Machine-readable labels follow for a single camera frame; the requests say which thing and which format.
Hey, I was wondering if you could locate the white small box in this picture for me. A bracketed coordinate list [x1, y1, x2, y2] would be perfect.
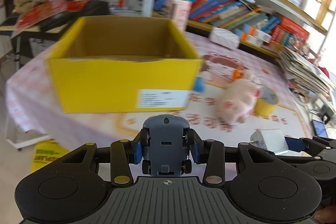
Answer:
[250, 129, 289, 155]

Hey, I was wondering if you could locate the grey toy car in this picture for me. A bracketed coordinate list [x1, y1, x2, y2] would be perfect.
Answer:
[140, 114, 194, 177]

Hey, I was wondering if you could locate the yellow tape roll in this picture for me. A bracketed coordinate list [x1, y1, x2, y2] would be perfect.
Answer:
[254, 85, 279, 118]

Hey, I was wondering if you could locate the pink plush pig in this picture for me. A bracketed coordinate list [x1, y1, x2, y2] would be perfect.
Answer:
[216, 79, 261, 126]

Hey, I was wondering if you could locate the stack of magazines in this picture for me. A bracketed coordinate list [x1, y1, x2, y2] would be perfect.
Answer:
[277, 47, 335, 97]

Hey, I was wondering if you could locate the yellow bag on floor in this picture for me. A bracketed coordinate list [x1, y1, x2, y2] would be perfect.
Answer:
[30, 140, 69, 173]

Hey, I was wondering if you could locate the yellow cardboard box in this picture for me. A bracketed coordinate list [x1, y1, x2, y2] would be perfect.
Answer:
[46, 16, 202, 113]

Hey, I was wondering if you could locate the pink cartoon table mat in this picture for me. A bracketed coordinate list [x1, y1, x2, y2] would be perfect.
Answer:
[6, 34, 312, 148]

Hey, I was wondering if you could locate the white quilted pouch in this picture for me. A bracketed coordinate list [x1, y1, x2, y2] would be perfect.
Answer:
[209, 27, 240, 50]

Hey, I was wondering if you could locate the orange white book box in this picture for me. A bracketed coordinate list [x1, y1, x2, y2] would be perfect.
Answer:
[234, 24, 272, 47]

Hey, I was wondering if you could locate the pink cylindrical container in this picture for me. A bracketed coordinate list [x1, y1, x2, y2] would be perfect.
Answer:
[163, 0, 192, 32]

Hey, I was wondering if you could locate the black electronic keyboard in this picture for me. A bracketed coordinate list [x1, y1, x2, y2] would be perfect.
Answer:
[1, 0, 110, 39]

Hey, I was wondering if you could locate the red paper packet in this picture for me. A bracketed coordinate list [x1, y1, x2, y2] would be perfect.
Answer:
[15, 0, 89, 31]

